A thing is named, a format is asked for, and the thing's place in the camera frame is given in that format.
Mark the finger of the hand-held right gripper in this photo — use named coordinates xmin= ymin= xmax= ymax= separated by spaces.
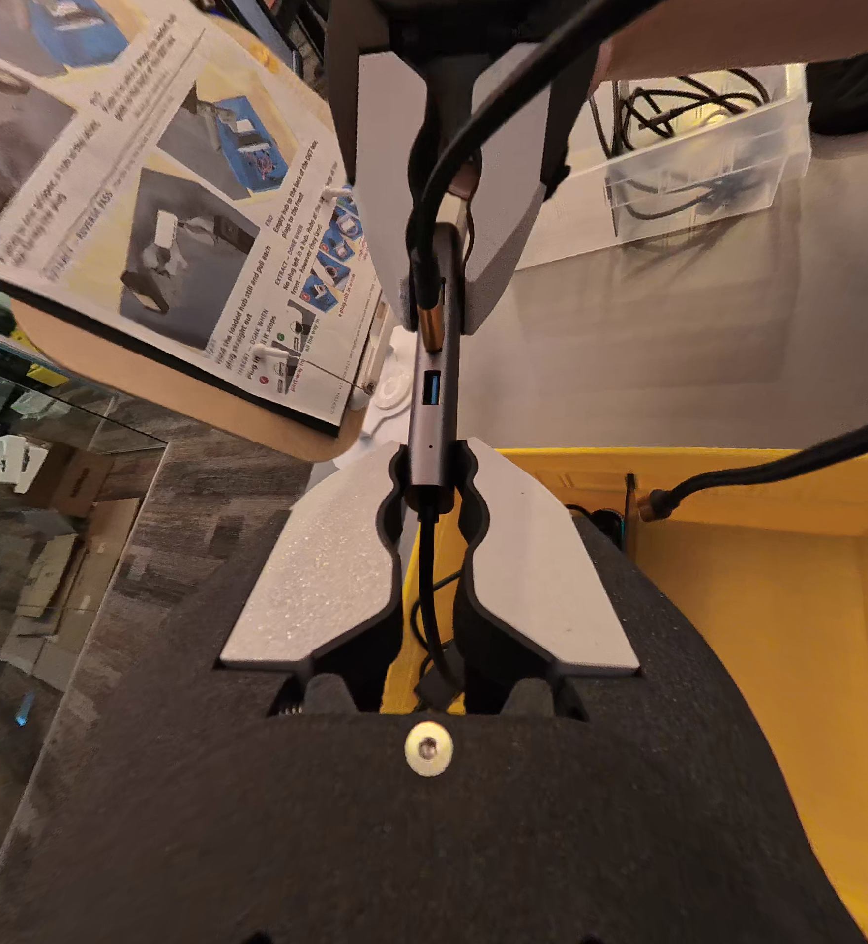
xmin=355 ymin=52 xmax=438 ymax=333
xmin=453 ymin=57 xmax=556 ymax=331

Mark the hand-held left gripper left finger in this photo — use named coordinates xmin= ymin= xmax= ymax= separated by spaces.
xmin=217 ymin=447 xmax=405 ymax=679

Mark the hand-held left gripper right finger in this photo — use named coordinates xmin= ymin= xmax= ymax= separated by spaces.
xmin=452 ymin=437 xmax=644 ymax=679

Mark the thin black cable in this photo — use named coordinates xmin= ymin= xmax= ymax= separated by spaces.
xmin=409 ymin=509 xmax=467 ymax=712

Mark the black 7-port USB hub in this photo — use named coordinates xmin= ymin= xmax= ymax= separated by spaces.
xmin=630 ymin=411 xmax=868 ymax=526

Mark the orange plug usb cable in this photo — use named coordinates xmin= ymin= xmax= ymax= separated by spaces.
xmin=405 ymin=0 xmax=663 ymax=352

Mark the slim grey usb hub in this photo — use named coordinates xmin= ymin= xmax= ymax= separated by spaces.
xmin=405 ymin=222 xmax=467 ymax=517

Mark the bundle of usb cables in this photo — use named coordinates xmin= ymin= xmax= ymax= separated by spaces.
xmin=597 ymin=67 xmax=774 ymax=222

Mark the clear plastic bin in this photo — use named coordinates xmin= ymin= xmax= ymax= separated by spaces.
xmin=523 ymin=62 xmax=814 ymax=269

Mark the yellow plastic bin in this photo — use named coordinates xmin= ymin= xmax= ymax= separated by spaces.
xmin=383 ymin=447 xmax=868 ymax=944

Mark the person's right forearm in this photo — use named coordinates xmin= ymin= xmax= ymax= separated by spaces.
xmin=597 ymin=0 xmax=868 ymax=87

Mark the instruction poster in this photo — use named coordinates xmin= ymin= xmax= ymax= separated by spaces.
xmin=0 ymin=0 xmax=393 ymax=432

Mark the large glass window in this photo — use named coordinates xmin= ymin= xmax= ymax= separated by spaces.
xmin=0 ymin=318 xmax=169 ymax=886

